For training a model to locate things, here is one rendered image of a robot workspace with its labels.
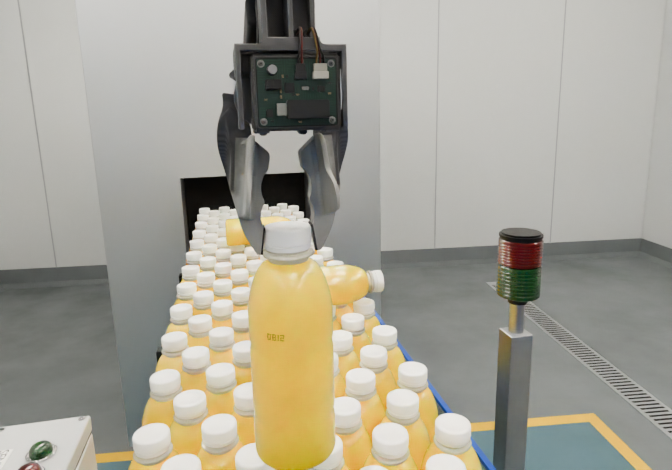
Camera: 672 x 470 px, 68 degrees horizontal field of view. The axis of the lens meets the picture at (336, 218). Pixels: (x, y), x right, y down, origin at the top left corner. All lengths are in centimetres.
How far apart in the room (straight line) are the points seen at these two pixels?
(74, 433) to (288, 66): 49
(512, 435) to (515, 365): 12
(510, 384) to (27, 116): 459
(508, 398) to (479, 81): 415
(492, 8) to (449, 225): 196
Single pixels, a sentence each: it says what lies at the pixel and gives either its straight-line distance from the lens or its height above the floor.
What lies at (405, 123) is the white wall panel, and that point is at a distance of 464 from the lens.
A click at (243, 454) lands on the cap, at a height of 110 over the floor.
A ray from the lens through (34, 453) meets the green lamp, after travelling 64.
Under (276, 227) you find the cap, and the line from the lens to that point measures 41.
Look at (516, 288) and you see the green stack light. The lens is 79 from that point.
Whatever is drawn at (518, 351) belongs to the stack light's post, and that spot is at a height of 108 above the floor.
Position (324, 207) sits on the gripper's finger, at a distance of 40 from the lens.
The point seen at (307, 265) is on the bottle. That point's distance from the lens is 40.
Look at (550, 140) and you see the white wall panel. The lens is 515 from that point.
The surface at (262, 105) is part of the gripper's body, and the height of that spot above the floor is 145.
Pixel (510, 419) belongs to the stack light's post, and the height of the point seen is 96.
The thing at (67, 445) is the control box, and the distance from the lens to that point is 66.
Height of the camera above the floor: 144
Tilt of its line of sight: 12 degrees down
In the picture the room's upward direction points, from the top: 1 degrees counter-clockwise
